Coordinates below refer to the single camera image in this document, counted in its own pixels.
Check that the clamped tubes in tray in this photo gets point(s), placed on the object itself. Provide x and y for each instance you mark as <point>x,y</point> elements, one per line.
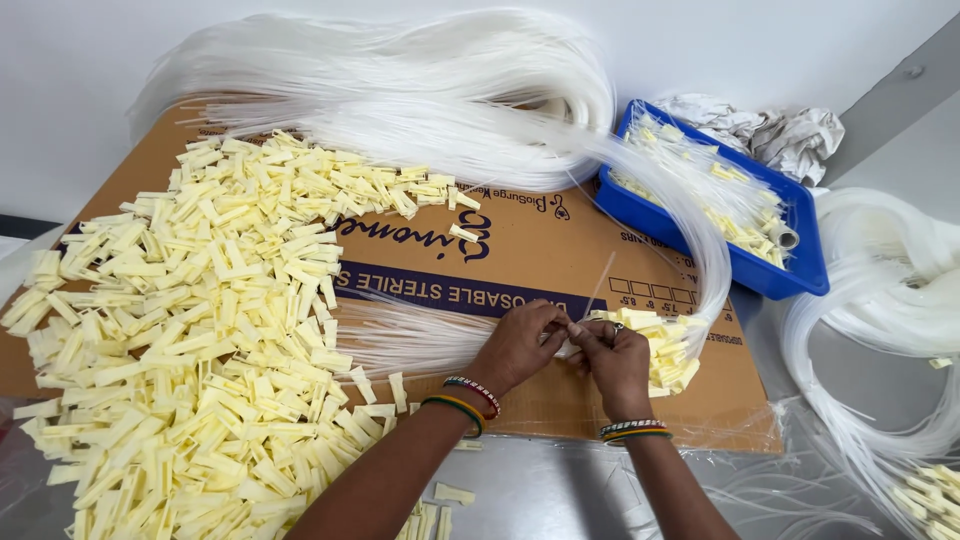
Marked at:
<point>712,195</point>

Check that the large bundle of clear tubes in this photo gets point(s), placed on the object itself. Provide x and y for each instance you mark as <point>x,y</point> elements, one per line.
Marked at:
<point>450,135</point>

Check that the person's right fingers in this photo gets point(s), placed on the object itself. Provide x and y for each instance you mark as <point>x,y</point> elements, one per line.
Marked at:
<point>589,341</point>

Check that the coiled bundle of clamped tubes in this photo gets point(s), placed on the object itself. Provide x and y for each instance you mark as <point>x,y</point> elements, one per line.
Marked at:
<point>877,315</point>

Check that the single clear plastic tube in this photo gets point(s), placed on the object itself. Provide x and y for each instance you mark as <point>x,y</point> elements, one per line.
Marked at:
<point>596,289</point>

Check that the blue plastic tray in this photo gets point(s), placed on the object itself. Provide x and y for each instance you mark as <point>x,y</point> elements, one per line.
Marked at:
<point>780,247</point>

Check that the person's right hand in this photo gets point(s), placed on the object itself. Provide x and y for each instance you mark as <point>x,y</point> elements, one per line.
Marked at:
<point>616,364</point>

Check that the person's left fingers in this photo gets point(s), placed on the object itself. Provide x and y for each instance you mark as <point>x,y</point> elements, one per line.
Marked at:
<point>551,326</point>

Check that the crumpled white cloth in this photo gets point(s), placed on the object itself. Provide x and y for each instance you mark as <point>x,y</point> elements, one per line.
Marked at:
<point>780,135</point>

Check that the person's left hand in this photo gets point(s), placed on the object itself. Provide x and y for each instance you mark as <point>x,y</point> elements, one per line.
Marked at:
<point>514,346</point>

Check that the clear plastic sheet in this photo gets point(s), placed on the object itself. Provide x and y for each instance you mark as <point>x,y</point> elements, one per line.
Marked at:
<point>757,465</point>

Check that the heap of yellow plastic clamps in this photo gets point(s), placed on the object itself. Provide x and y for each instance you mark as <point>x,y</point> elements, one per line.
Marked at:
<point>199,341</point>

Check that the brown printed cardboard sheet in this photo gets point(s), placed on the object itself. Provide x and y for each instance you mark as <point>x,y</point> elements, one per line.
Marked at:
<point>480,300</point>

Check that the yellow green thread bangle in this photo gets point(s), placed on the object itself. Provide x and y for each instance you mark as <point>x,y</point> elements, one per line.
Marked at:
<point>457,411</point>
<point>637,436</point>

